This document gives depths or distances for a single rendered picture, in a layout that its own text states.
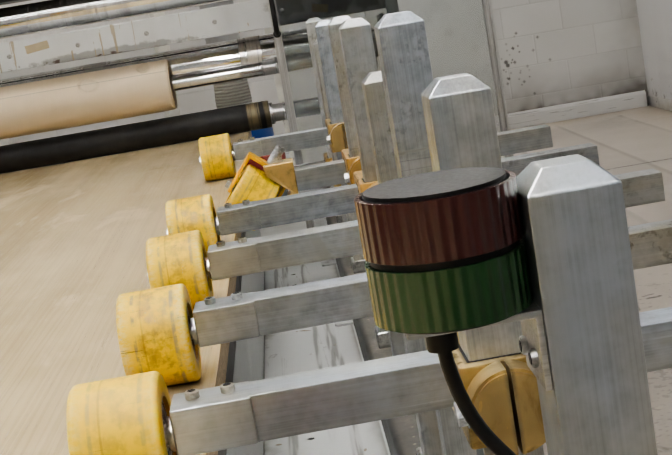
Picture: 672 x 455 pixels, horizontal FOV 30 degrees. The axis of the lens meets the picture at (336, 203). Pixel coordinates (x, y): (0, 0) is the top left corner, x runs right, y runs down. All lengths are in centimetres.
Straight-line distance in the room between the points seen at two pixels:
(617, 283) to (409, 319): 8
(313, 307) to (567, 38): 862
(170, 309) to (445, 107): 37
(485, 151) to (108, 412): 27
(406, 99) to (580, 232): 50
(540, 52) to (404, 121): 860
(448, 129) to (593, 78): 895
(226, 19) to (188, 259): 180
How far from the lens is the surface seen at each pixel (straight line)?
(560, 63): 958
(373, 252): 45
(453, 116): 70
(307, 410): 77
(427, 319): 44
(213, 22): 300
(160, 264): 124
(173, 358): 100
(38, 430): 100
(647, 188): 130
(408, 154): 95
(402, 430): 143
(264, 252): 125
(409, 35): 94
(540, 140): 178
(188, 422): 77
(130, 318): 100
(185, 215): 149
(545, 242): 46
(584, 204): 46
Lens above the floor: 119
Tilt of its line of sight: 9 degrees down
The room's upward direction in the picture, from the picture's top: 10 degrees counter-clockwise
